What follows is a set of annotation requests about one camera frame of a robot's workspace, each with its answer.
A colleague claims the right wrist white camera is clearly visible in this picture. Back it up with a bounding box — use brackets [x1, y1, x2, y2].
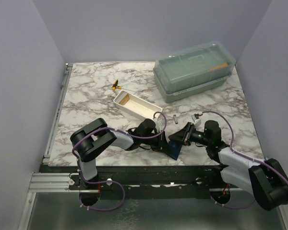
[192, 112, 203, 127]

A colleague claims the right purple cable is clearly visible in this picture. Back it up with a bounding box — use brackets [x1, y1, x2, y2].
[199, 110, 288, 209]

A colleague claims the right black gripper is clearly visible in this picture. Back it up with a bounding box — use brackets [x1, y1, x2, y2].
[169, 122, 211, 146]

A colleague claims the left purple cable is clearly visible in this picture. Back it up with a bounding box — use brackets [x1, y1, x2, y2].
[72, 111, 168, 212]

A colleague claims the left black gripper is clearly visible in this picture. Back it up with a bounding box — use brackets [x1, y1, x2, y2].
[141, 130, 173, 154]

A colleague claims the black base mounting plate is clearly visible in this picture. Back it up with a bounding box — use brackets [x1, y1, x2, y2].
[38, 165, 227, 200]

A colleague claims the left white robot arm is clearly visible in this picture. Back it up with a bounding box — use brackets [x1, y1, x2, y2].
[70, 118, 173, 189]

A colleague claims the blue card holder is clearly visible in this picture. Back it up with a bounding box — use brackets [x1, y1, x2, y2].
[165, 140, 182, 161]

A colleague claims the small grey metal cylinder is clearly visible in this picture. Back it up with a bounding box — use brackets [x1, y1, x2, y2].
[173, 115, 178, 124]

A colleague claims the yellow black handled screwdriver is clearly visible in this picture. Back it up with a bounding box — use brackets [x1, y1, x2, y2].
[111, 80, 151, 96]

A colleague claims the stack of cards in tray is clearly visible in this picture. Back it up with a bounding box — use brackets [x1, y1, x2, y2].
[117, 92, 130, 105]

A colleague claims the white rectangular tray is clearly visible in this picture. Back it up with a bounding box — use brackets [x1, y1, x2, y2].
[113, 90, 162, 120]

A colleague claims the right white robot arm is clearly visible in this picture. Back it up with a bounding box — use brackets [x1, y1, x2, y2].
[169, 120, 288, 211]

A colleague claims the green bin with clear lid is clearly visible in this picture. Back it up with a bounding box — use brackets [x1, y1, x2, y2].
[153, 41, 236, 103]

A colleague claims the left aluminium rail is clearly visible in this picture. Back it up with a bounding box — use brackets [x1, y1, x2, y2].
[28, 173, 70, 193]

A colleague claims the purple cable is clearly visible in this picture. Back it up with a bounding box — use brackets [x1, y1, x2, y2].
[199, 110, 288, 209]
[72, 111, 168, 212]

